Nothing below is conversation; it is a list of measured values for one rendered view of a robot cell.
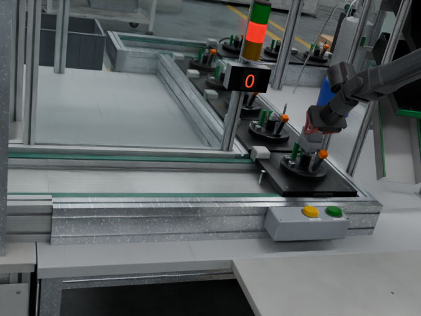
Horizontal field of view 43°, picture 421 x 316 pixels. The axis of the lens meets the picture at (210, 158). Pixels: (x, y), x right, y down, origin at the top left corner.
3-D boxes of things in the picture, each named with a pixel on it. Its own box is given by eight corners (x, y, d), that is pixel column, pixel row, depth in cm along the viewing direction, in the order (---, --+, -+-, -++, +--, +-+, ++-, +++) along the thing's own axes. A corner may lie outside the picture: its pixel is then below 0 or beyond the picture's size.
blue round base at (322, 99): (354, 120, 246) (363, 89, 240) (325, 118, 241) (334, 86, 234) (337, 106, 259) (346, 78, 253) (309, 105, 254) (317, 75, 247)
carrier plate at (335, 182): (356, 197, 152) (358, 190, 151) (281, 197, 144) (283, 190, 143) (316, 158, 172) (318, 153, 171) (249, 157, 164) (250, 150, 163)
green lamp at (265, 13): (270, 25, 143) (274, 7, 141) (253, 23, 141) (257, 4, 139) (262, 21, 147) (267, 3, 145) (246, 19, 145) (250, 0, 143)
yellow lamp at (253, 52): (262, 61, 147) (265, 44, 145) (245, 59, 145) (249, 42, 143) (255, 56, 151) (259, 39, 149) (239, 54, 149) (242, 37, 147)
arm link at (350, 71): (361, 85, 127) (384, 93, 132) (351, 46, 132) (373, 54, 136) (325, 108, 136) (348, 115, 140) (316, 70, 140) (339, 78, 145)
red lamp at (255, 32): (265, 43, 145) (270, 26, 143) (249, 41, 143) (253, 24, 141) (259, 39, 149) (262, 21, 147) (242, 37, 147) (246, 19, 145)
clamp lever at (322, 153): (317, 172, 151) (329, 155, 146) (311, 172, 151) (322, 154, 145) (312, 163, 154) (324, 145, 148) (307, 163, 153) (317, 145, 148)
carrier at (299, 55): (343, 71, 291) (349, 48, 286) (305, 67, 283) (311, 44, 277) (322, 57, 311) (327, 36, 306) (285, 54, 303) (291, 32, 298)
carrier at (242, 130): (314, 157, 174) (324, 121, 168) (247, 155, 165) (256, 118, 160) (283, 126, 194) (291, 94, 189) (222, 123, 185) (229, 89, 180)
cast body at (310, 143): (320, 152, 152) (326, 130, 149) (307, 152, 150) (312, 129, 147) (306, 141, 159) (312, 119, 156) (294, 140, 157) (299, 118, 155)
